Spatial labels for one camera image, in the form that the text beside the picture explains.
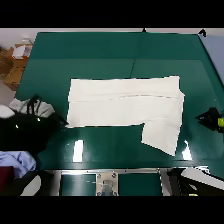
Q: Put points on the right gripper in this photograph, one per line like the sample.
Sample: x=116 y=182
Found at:
x=210 y=120

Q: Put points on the white shirt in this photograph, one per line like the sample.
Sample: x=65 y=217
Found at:
x=123 y=103

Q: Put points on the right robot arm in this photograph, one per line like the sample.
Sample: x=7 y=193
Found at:
x=200 y=180

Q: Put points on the pale grey garment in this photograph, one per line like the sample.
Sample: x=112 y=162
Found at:
x=46 y=110

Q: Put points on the black garment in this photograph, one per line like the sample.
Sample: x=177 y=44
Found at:
x=20 y=143

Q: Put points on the light blue garment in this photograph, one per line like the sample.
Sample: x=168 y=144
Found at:
x=18 y=161

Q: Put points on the cardboard box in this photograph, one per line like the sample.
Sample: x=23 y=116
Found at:
x=16 y=71

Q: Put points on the red garment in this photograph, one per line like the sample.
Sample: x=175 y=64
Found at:
x=5 y=176

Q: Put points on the silver frame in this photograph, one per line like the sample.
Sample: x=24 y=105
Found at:
x=106 y=185

